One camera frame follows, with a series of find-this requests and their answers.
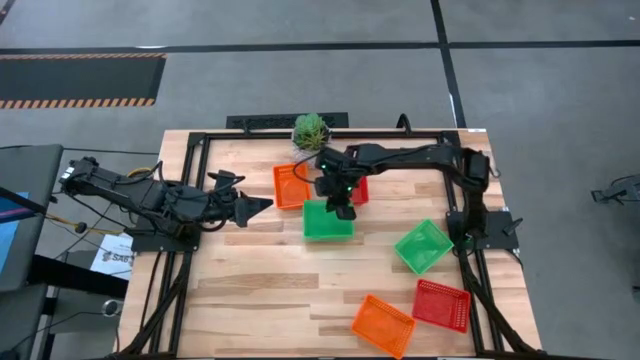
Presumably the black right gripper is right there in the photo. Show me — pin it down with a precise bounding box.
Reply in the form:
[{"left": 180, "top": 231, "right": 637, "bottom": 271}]
[{"left": 313, "top": 146, "right": 372, "bottom": 222}]

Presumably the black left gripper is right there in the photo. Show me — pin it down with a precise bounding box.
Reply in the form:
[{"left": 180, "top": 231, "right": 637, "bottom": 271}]
[{"left": 197, "top": 169, "right": 275, "bottom": 229}]

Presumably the green plastic mesh basket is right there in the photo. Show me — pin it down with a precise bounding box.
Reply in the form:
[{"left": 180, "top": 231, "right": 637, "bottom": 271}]
[
  {"left": 393, "top": 218, "right": 455, "bottom": 276},
  {"left": 302, "top": 199, "right": 356, "bottom": 243}
]

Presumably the red plastic mesh basket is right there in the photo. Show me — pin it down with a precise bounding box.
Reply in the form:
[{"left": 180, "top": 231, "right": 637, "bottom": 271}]
[
  {"left": 412, "top": 278, "right": 472, "bottom": 334},
  {"left": 349, "top": 175, "right": 370, "bottom": 207}
]

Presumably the orange plastic mesh basket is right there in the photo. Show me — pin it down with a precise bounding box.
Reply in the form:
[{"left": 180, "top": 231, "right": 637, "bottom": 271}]
[
  {"left": 351, "top": 293, "right": 417, "bottom": 360},
  {"left": 272, "top": 162, "right": 314, "bottom": 210}
]

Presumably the succulent in white pot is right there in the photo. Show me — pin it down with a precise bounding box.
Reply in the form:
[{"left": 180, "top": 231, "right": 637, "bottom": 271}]
[{"left": 291, "top": 112, "right": 333, "bottom": 162}]

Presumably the black perforated strip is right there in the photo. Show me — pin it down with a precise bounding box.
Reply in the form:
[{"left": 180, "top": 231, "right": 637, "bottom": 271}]
[{"left": 225, "top": 111, "right": 350, "bottom": 130}]

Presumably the white printed paper sheet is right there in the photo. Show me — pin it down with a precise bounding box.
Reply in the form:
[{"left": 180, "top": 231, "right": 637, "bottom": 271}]
[{"left": 89, "top": 233, "right": 136, "bottom": 281}]

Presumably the round grey disc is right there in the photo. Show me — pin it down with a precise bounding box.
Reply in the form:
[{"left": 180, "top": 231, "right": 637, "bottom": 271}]
[{"left": 102, "top": 298, "right": 124, "bottom": 319}]

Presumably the black hazard-striped floor mat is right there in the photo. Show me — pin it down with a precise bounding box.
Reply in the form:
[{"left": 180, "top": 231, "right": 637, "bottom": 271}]
[{"left": 0, "top": 53, "right": 168, "bottom": 110}]

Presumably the black tripod stand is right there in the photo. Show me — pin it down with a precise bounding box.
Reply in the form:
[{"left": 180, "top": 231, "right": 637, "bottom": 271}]
[{"left": 590, "top": 174, "right": 640, "bottom": 206}]

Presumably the black metal table frame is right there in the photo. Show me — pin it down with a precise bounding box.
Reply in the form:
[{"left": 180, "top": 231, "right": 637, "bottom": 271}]
[{"left": 117, "top": 128, "right": 546, "bottom": 360}]

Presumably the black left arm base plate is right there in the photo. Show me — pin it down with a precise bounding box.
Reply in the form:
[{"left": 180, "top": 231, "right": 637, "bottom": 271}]
[{"left": 130, "top": 219, "right": 201, "bottom": 253}]

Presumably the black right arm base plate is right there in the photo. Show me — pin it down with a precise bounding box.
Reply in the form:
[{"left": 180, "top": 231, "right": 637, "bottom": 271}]
[{"left": 447, "top": 209, "right": 521, "bottom": 251}]

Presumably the yellow cable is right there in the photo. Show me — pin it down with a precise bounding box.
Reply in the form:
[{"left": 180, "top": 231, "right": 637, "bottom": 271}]
[{"left": 44, "top": 167, "right": 154, "bottom": 236}]

